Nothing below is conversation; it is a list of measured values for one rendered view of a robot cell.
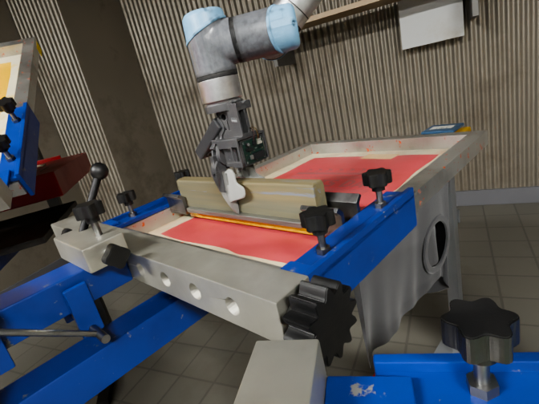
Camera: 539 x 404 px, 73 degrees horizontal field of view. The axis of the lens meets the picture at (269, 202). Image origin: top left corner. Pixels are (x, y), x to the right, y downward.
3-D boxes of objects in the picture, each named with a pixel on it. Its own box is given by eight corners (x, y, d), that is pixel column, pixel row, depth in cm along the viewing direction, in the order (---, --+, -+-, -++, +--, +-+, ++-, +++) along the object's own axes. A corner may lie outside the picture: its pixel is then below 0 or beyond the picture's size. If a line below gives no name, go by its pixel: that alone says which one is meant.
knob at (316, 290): (315, 317, 39) (302, 256, 37) (362, 333, 35) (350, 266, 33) (269, 361, 35) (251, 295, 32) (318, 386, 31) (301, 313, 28)
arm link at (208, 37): (222, 0, 58) (172, 14, 59) (238, 72, 61) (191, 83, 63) (231, 9, 65) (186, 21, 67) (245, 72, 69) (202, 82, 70)
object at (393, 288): (425, 274, 110) (413, 158, 99) (455, 280, 103) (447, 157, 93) (342, 378, 80) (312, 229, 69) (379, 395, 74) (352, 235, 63)
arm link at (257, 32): (293, 7, 68) (236, 22, 69) (292, -6, 57) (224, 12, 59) (301, 52, 70) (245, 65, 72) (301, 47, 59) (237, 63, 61)
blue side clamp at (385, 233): (390, 222, 67) (385, 186, 65) (417, 224, 63) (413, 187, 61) (285, 316, 47) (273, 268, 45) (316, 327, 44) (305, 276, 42)
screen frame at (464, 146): (310, 151, 136) (308, 142, 135) (488, 144, 95) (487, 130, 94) (108, 247, 85) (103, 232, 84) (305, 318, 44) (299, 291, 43)
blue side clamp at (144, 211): (208, 203, 106) (201, 179, 103) (219, 204, 102) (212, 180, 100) (110, 250, 86) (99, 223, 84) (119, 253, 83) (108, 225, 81)
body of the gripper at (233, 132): (242, 171, 65) (225, 103, 61) (212, 171, 71) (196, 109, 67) (271, 159, 70) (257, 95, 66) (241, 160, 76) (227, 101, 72)
